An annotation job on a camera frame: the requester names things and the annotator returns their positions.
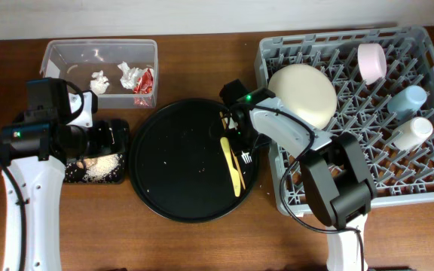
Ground white plastic fork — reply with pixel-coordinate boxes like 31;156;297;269
228;116;253;164

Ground wooden chopstick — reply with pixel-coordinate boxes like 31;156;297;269
219;111;246;190

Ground rice and food scraps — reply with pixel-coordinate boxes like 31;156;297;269
63;154;126;184

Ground white tissue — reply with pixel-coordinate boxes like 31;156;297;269
90;70;110;95
117;62;148;90

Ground beige large bowl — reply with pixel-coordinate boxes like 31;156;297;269
267;64;338;129

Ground red snack wrapper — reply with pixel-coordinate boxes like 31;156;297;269
133;68;154;107

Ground pink small bowl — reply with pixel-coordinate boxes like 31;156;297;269
357;44;387;85

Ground light blue plastic cup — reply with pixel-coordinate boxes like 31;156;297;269
387;85;427;120

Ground white plastic cup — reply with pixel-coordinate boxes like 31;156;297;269
393;117;434;151

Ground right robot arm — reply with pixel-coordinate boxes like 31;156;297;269
219;80;377;270

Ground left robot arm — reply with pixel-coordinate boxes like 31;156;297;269
0;78;127;270

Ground clear plastic waste bin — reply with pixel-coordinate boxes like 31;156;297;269
40;38;158;109

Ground grey dishwasher rack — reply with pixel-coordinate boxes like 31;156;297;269
254;26;434;208

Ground yellow plastic knife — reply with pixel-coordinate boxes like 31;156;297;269
220;137;241;197

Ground black rectangular tray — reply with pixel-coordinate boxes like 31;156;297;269
63;119;130;184

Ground round black serving tray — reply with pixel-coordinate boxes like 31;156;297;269
128;99;259;223

